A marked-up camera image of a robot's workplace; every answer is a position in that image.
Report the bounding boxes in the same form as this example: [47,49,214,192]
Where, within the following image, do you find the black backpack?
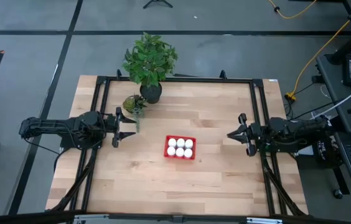
[311,136,342,169]

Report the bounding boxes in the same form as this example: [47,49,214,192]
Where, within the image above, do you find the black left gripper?
[100,106,138,149]

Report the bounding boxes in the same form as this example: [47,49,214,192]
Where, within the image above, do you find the white cable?
[311,79,351,121]

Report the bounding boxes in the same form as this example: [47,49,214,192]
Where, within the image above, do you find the black floor cables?
[283,81,329,121]

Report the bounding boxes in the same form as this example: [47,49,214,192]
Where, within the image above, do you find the black aluminium table frame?
[46,68,309,224]

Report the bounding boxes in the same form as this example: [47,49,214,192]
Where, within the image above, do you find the leafy plant in black pot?
[121,32,179,105]

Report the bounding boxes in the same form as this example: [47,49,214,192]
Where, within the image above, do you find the succulent plant in pot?
[122,95,147,134]

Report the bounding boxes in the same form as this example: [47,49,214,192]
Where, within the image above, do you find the yellow cable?
[285,0,351,102]
[267,0,318,20]

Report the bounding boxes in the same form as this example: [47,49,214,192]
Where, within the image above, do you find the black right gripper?
[227,113,271,157]

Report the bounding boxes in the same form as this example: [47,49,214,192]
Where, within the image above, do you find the red plastic basket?
[163,134,197,161]

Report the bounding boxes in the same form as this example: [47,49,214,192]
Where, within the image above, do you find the dark grey desk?
[315,51,351,210]

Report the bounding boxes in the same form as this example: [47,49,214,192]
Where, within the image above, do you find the black tripod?
[143,0,174,9]

